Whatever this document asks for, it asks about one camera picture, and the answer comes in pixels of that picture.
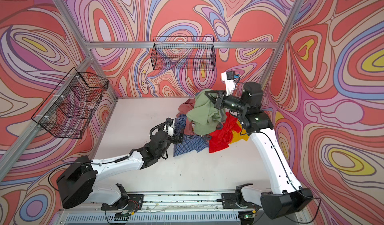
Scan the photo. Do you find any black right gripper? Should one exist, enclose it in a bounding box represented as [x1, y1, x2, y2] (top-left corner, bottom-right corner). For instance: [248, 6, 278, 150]
[204, 89, 247, 114]

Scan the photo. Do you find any light green cloth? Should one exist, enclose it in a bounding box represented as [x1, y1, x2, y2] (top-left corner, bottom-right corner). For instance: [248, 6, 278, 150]
[187, 89, 227, 136]

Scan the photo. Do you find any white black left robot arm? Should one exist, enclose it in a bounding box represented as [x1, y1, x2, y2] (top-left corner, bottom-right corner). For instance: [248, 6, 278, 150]
[56, 125, 184, 209]

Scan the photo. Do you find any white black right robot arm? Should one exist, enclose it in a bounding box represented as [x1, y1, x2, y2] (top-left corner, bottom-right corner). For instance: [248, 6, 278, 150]
[205, 82, 314, 220]

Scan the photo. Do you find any red cloth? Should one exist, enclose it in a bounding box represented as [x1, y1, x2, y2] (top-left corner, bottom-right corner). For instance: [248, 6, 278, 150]
[209, 112, 242, 153]

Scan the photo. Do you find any yellow cloth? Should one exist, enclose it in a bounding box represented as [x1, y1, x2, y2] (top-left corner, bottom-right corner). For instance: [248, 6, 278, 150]
[230, 121, 249, 144]

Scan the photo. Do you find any dusty pink shirt grey trim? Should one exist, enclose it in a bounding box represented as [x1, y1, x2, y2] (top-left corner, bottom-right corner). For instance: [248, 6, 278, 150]
[176, 98, 197, 136]

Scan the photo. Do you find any blue checked shirt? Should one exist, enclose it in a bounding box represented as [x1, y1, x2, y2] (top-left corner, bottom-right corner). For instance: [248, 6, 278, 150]
[173, 114, 209, 157]

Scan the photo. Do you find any aluminium horizontal back bar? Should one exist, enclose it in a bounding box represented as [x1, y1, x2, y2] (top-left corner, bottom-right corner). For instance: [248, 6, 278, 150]
[85, 41, 278, 49]

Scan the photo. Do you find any aluminium diagonal left bar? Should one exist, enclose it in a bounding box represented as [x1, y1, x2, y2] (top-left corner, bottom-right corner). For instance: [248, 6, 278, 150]
[0, 55, 94, 182]

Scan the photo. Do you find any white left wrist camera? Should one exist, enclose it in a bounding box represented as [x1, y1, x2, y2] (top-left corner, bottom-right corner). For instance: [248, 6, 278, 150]
[164, 118, 175, 137]

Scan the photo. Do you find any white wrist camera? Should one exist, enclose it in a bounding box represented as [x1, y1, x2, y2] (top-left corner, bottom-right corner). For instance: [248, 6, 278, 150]
[164, 118, 175, 137]
[221, 71, 240, 96]

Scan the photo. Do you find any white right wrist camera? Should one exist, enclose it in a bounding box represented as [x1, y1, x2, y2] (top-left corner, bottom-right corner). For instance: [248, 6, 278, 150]
[221, 71, 240, 96]

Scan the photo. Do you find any black wire basket back wall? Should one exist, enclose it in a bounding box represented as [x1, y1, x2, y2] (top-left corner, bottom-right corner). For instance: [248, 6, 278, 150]
[151, 36, 216, 71]

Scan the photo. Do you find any black wire basket wall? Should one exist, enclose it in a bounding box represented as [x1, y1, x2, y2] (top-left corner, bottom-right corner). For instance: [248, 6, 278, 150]
[31, 68, 109, 139]
[151, 36, 216, 71]

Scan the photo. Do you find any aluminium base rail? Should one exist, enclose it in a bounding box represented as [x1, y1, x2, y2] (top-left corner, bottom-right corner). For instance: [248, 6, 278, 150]
[51, 190, 313, 225]

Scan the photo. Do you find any black wire basket left wall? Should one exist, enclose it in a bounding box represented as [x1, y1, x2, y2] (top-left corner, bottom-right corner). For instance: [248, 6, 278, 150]
[31, 68, 109, 139]

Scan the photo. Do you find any aluminium frame post back left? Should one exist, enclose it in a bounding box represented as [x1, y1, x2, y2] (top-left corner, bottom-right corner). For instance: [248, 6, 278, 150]
[44, 0, 119, 101]

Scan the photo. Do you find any aluminium frame post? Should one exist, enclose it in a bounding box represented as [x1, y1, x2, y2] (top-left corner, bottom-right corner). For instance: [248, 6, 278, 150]
[44, 0, 119, 101]
[260, 0, 305, 90]

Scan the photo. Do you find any aluminium frame post back right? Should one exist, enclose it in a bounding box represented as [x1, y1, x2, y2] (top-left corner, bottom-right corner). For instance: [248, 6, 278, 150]
[260, 0, 305, 90]

